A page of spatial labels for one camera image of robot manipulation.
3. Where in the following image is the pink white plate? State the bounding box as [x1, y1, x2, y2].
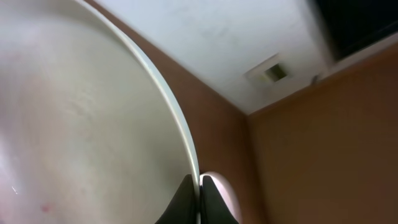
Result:
[200, 172, 242, 224]

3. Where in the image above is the cream white plate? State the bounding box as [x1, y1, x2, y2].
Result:
[1, 0, 199, 223]

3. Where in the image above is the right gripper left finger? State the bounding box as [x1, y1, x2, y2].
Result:
[155, 174, 197, 224]

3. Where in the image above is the dark window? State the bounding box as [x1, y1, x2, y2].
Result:
[312, 0, 397, 60]

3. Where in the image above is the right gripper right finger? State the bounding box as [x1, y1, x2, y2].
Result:
[200, 175, 238, 224]

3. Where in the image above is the white wall socket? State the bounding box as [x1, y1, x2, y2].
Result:
[244, 54, 290, 86]

